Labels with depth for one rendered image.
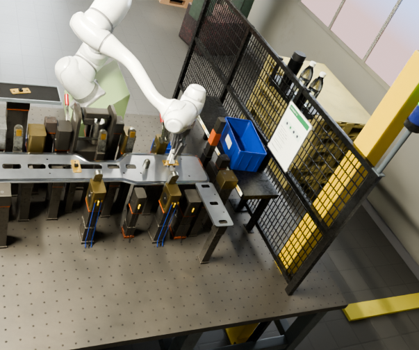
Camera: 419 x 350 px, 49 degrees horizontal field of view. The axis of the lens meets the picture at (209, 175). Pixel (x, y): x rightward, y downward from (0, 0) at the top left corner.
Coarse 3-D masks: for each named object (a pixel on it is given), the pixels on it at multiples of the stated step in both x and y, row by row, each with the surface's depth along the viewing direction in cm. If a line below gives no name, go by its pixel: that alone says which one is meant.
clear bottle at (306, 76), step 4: (312, 64) 231; (308, 68) 233; (312, 68) 233; (304, 72) 234; (308, 72) 233; (312, 72) 233; (300, 76) 236; (304, 76) 234; (308, 76) 234; (312, 76) 235; (300, 80) 236; (304, 80) 235; (308, 80) 235; (304, 84) 236; (308, 84) 237; (292, 92) 242; (296, 92) 240
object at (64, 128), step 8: (56, 120) 218; (64, 120) 220; (56, 128) 216; (64, 128) 215; (56, 136) 216; (64, 136) 216; (56, 144) 218; (64, 144) 219; (56, 152) 222; (64, 152) 224; (64, 168) 230
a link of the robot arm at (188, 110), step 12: (108, 36) 202; (108, 48) 202; (120, 48) 203; (120, 60) 205; (132, 60) 203; (132, 72) 202; (144, 72) 201; (144, 84) 197; (156, 96) 195; (156, 108) 197; (168, 108) 192; (180, 108) 192; (192, 108) 198; (168, 120) 190; (180, 120) 189; (192, 120) 197; (180, 132) 193
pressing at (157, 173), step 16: (0, 160) 198; (16, 160) 201; (32, 160) 204; (48, 160) 207; (64, 160) 211; (80, 160) 214; (96, 160) 218; (112, 160) 221; (128, 160) 226; (144, 160) 230; (160, 160) 234; (192, 160) 243; (0, 176) 191; (16, 176) 194; (32, 176) 197; (48, 176) 200; (64, 176) 203; (80, 176) 207; (112, 176) 213; (128, 176) 217; (144, 176) 221; (160, 176) 225; (192, 176) 233
